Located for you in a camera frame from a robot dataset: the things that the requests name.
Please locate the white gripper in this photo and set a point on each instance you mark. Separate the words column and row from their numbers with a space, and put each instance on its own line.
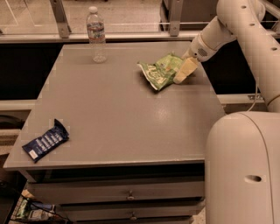
column 198, row 51

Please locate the green jalapeno chip bag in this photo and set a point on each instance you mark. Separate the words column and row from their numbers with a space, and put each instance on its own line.
column 162, row 72

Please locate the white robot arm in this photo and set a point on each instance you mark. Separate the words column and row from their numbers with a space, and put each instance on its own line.
column 242, row 161

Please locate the blue rxbar blueberry wrapper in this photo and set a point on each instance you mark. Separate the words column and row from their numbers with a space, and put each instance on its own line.
column 50, row 140

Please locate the clear plastic water bottle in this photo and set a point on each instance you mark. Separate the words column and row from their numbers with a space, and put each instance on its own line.
column 96, row 34

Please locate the grey drawer cabinet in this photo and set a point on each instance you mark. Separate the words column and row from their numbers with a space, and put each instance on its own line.
column 119, row 126

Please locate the lower grey drawer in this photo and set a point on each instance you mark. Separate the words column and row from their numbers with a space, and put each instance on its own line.
column 131, row 210

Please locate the grey drawer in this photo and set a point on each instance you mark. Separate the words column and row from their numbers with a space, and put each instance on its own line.
column 118, row 190
column 131, row 210

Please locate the upper grey drawer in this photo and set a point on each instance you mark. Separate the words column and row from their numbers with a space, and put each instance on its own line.
column 118, row 190

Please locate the clutter items on floor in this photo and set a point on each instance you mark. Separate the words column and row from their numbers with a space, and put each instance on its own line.
column 28, row 210

